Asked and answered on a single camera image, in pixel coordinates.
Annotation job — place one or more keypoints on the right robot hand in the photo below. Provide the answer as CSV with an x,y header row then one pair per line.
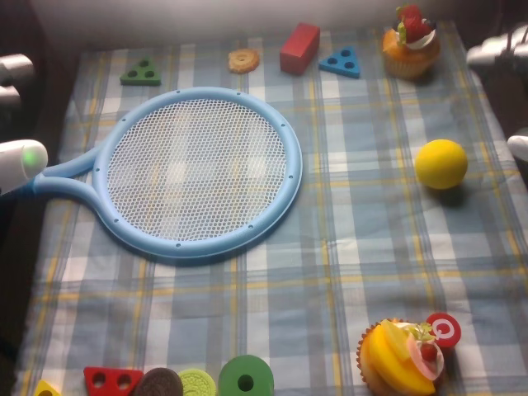
x,y
519,146

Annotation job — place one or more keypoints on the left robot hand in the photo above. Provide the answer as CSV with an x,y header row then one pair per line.
x,y
18,165

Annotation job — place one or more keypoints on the light blue mesh racket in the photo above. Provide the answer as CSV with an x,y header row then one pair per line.
x,y
194,136

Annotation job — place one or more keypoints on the yellow ball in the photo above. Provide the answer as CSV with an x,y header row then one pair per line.
x,y
440,164

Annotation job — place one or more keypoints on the strawberry cupcake toy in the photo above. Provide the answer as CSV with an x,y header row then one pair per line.
x,y
408,57

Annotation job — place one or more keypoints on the green triangle block with holes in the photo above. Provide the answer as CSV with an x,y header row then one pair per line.
x,y
140,82

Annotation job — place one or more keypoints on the blue triangle block with holes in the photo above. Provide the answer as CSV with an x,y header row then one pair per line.
x,y
340,71

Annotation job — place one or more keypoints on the blue yellow plaid cloth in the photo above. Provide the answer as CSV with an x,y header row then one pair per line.
x,y
330,268

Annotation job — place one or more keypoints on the yellow triangle block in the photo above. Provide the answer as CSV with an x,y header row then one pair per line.
x,y
43,389

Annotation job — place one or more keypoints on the red triangle block with holes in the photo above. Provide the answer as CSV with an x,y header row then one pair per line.
x,y
111,373

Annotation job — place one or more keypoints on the red rectangular block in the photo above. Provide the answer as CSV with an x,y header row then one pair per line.
x,y
295,57

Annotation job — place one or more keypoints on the tan round biscuit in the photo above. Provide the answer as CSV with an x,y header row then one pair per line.
x,y
238,62

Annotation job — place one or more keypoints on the mango cupcake toy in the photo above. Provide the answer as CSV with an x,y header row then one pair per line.
x,y
387,363

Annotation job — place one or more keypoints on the chocolate sandwich cookie toy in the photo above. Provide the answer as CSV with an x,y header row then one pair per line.
x,y
161,383

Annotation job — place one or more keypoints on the green sandwich cookie toy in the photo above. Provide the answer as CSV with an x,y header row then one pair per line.
x,y
198,385

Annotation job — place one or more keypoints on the green round block with hole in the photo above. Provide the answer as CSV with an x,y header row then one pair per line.
x,y
231,371

